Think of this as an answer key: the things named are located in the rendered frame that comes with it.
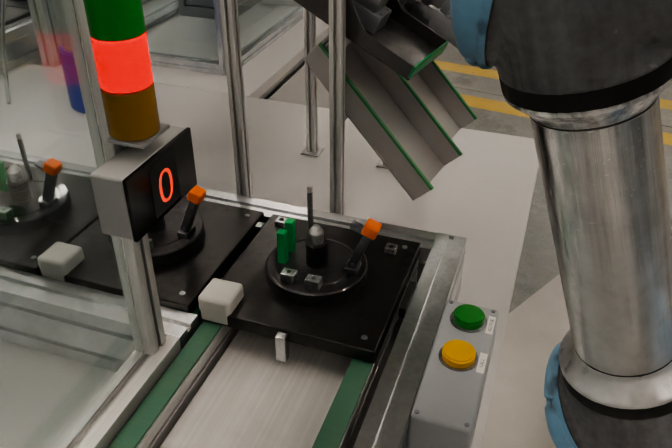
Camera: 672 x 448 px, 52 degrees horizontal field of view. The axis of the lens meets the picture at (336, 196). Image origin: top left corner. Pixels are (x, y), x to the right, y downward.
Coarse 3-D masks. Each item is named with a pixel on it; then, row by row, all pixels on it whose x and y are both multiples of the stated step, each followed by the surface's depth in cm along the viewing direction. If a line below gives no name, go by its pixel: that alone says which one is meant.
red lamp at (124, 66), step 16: (144, 32) 64; (96, 48) 62; (112, 48) 62; (128, 48) 62; (144, 48) 64; (96, 64) 64; (112, 64) 62; (128, 64) 63; (144, 64) 64; (112, 80) 63; (128, 80) 63; (144, 80) 64
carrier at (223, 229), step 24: (168, 216) 104; (216, 216) 108; (240, 216) 108; (168, 240) 99; (192, 240) 99; (216, 240) 103; (240, 240) 103; (168, 264) 98; (192, 264) 98; (216, 264) 98; (168, 288) 93; (192, 288) 93; (192, 312) 92
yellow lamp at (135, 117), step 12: (108, 96) 64; (120, 96) 64; (132, 96) 64; (144, 96) 65; (108, 108) 65; (120, 108) 65; (132, 108) 65; (144, 108) 66; (156, 108) 67; (108, 120) 66; (120, 120) 65; (132, 120) 65; (144, 120) 66; (156, 120) 68; (120, 132) 66; (132, 132) 66; (144, 132) 67; (156, 132) 68
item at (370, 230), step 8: (352, 224) 89; (360, 224) 90; (368, 224) 88; (376, 224) 88; (360, 232) 89; (368, 232) 88; (376, 232) 88; (360, 240) 90; (368, 240) 89; (360, 248) 90; (352, 256) 91; (360, 256) 91; (352, 264) 92
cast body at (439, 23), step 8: (448, 0) 99; (432, 8) 103; (440, 8) 101; (448, 8) 99; (424, 16) 104; (432, 16) 101; (440, 16) 100; (432, 24) 102; (440, 24) 101; (448, 24) 100; (440, 32) 101; (448, 32) 100; (448, 40) 101
